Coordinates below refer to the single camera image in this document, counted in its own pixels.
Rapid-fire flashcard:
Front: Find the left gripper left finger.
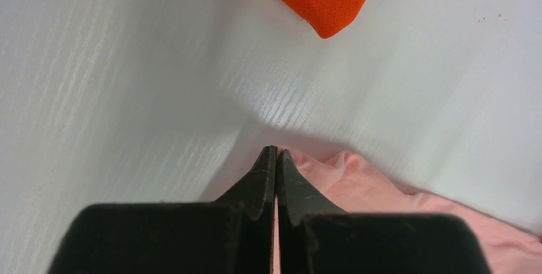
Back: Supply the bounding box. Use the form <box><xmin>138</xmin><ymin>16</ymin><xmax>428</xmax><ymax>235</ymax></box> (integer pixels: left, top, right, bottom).
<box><xmin>49</xmin><ymin>146</ymin><xmax>277</xmax><ymax>273</ymax></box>

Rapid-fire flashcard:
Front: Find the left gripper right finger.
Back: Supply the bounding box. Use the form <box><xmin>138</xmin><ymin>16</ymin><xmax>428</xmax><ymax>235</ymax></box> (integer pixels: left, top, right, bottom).
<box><xmin>277</xmin><ymin>150</ymin><xmax>490</xmax><ymax>273</ymax></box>

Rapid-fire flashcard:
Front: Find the pink t shirt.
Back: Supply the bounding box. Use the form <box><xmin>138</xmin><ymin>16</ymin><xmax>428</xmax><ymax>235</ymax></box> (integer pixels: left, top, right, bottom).
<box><xmin>277</xmin><ymin>146</ymin><xmax>541</xmax><ymax>273</ymax></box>

